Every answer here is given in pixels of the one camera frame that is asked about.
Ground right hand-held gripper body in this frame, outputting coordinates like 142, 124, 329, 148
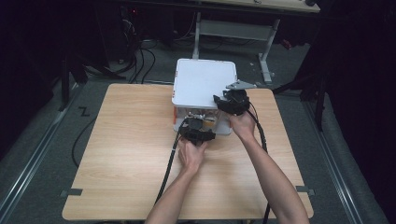
216, 79, 258, 117

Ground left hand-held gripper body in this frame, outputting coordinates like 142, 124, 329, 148
178, 113, 217, 147

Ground white storage box lid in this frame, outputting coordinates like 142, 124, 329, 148
171, 58, 238, 110

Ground clear storage box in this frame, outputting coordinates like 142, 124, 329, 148
172, 105, 233, 136

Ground person's right hand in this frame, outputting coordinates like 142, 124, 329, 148
224, 109, 257, 143

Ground person's left hand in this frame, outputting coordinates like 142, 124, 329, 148
177, 137, 209, 175

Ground black metal stand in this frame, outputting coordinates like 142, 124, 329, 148
271, 73, 329, 133
57, 50, 127, 112

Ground grey tape tab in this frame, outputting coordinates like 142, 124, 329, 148
60, 188, 84, 198
295, 185, 316, 197

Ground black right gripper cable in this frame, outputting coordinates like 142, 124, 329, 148
246, 102, 272, 224

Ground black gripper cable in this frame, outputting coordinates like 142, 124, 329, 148
154, 119, 188, 204
246, 102, 272, 224

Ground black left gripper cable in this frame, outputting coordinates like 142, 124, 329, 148
154, 119, 188, 204

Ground desk with grey metal frame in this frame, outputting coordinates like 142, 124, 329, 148
191, 0, 321, 86

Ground bundle of black cables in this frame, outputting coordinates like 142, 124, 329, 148
120, 7, 157, 85

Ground black floor cable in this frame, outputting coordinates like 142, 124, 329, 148
71, 116, 98, 169

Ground metal floor rail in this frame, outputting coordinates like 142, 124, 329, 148
302, 101, 364, 224
0, 83, 82, 218

